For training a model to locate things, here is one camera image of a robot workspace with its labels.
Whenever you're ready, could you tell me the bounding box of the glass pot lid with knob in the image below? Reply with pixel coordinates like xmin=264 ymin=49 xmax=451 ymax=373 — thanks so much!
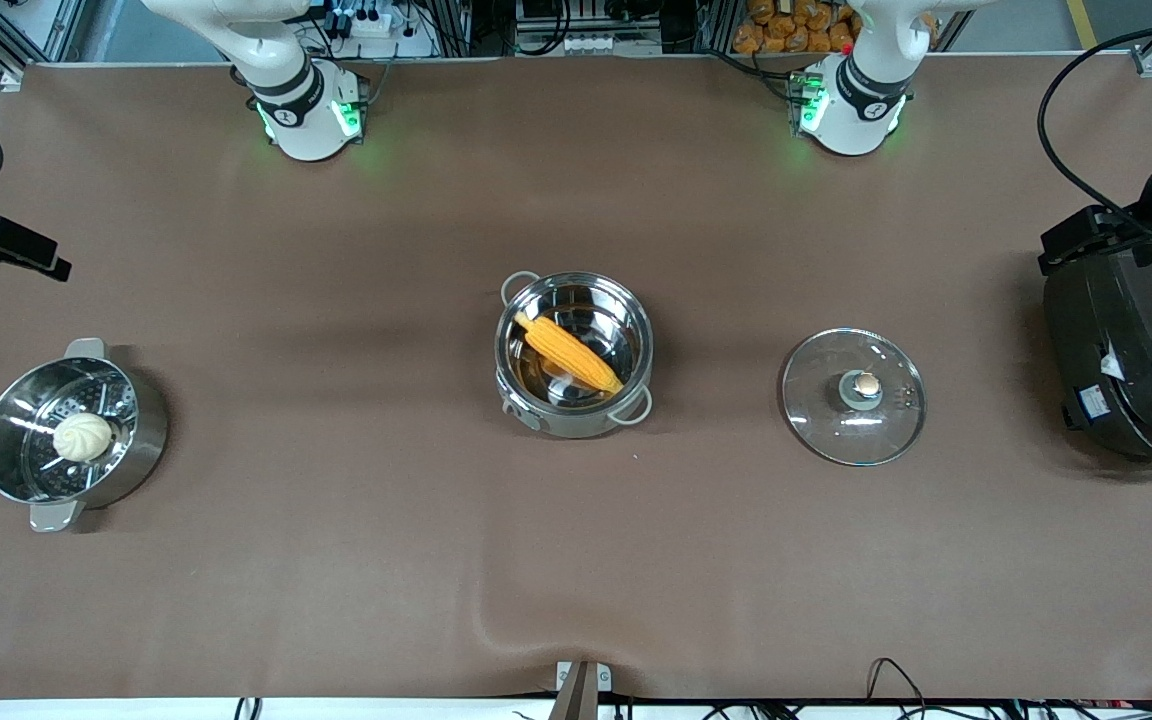
xmin=782 ymin=328 xmax=928 ymax=468

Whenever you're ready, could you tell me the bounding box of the yellow corn cob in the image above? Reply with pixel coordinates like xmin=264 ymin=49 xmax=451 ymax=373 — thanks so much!
xmin=514 ymin=311 xmax=626 ymax=396

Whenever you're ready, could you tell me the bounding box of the steel steamer pot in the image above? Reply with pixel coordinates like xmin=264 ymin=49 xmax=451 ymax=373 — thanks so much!
xmin=0 ymin=338 xmax=170 ymax=534

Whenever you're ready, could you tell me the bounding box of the black rice cooker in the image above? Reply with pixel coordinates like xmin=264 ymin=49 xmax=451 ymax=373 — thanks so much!
xmin=1042 ymin=245 xmax=1152 ymax=474

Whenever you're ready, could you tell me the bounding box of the white steamed bun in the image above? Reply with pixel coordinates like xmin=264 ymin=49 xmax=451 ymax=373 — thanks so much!
xmin=53 ymin=412 xmax=116 ymax=464

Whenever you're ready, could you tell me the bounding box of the pile of orange breads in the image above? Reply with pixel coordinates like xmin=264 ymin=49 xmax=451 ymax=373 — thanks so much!
xmin=732 ymin=0 xmax=859 ymax=56

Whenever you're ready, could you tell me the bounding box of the white power strip with plugs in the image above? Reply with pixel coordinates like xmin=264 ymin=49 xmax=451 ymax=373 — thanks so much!
xmin=329 ymin=8 xmax=394 ymax=40

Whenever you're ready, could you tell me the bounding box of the brown table mat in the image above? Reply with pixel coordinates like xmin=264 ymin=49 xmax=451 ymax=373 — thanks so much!
xmin=0 ymin=55 xmax=1152 ymax=701

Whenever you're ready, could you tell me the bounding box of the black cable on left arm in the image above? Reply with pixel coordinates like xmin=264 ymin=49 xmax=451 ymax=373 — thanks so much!
xmin=1036 ymin=18 xmax=1152 ymax=219

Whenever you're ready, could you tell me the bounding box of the steel pot with grey handles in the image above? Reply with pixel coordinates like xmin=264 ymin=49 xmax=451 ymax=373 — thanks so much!
xmin=494 ymin=270 xmax=655 ymax=440

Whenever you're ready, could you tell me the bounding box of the black looped cable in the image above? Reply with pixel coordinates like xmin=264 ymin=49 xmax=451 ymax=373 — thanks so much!
xmin=866 ymin=657 xmax=929 ymax=709

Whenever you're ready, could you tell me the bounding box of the grey metal camera bracket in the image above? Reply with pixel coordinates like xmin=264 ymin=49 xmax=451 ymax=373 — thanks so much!
xmin=548 ymin=660 xmax=614 ymax=720

